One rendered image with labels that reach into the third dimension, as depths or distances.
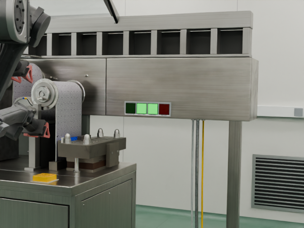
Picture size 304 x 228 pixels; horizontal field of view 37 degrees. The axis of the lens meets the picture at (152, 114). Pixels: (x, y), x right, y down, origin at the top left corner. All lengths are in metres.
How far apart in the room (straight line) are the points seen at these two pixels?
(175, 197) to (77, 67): 2.64
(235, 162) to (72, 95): 0.88
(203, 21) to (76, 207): 1.05
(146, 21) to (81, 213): 1.00
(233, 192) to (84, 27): 1.16
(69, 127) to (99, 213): 0.47
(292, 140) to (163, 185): 1.39
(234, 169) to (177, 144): 2.39
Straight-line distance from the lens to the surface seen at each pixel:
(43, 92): 2.18
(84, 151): 2.07
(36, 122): 2.01
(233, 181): 2.40
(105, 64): 2.41
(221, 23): 2.24
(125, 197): 2.32
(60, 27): 2.57
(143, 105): 2.32
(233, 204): 2.43
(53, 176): 1.94
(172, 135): 4.74
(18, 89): 2.34
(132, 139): 4.90
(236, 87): 2.19
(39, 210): 1.96
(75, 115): 2.33
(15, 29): 1.10
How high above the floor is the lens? 1.28
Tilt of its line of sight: 3 degrees down
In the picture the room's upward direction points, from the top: 1 degrees clockwise
